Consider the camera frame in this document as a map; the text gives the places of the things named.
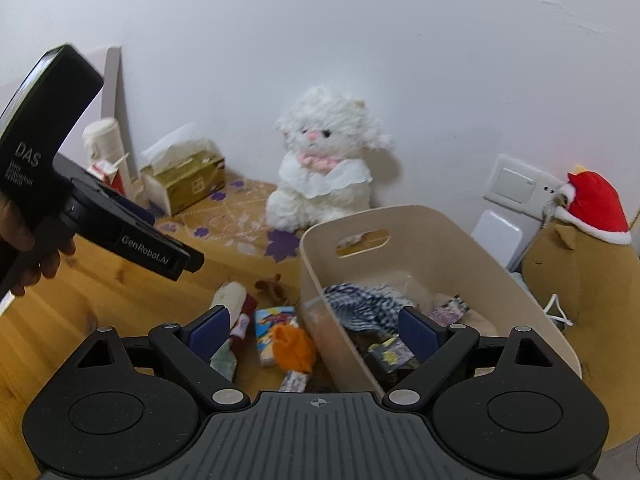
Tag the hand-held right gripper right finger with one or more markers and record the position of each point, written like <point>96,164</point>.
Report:
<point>417,332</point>

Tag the beige plastic storage basket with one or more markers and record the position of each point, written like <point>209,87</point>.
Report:
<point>325,270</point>

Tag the white and red sock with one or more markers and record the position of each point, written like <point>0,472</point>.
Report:
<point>232,302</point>

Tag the orange plush toy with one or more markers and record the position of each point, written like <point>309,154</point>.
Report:
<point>295,347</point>

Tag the brown hair claw clip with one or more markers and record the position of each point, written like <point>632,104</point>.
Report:
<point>270,287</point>

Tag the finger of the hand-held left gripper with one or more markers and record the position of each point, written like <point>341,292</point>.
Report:
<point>135,209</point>

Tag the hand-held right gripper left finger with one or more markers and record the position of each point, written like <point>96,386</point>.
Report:
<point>210,332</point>

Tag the person's left hand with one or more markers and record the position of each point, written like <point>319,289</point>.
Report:
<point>52,262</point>

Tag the white rounded box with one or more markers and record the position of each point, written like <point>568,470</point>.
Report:
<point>495,235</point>

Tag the floral table mat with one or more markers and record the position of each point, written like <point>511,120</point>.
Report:
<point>225,215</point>

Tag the brown plush capybara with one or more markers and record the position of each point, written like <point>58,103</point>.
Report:
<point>600,290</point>

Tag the red plush hat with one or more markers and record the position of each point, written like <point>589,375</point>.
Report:
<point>595,200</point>

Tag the white wall switch plate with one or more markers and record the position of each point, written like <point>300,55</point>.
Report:
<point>510,180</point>

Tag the red carton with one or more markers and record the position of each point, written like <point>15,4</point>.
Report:
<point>112,177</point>

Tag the gold tissue box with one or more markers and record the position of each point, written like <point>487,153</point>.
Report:
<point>190,180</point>

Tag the wooden desktop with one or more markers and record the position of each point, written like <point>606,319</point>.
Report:
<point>135,300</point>

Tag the blue checked cloth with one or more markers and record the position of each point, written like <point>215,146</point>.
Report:
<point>370,305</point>

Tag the white plush cat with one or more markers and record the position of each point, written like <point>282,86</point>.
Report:
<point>325,195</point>

